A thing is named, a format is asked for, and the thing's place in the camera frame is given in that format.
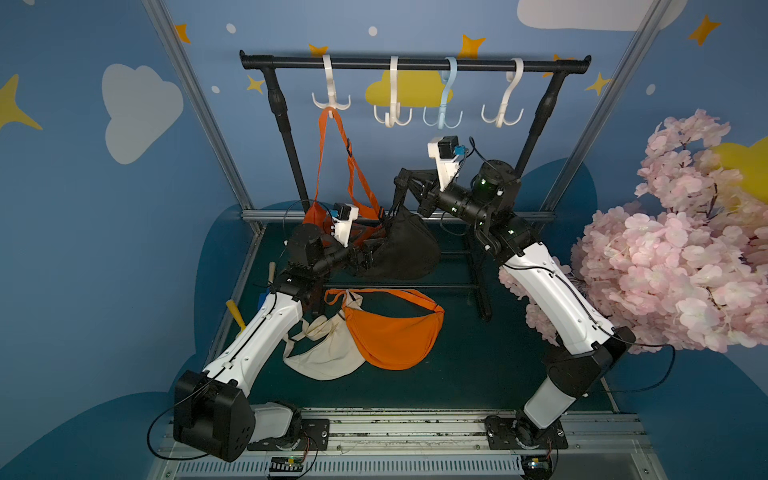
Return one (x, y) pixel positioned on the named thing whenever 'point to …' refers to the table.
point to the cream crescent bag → (327, 349)
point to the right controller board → (536, 466)
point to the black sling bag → (406, 248)
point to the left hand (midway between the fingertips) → (376, 229)
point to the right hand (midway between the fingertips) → (409, 170)
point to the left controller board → (286, 464)
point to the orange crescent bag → (391, 342)
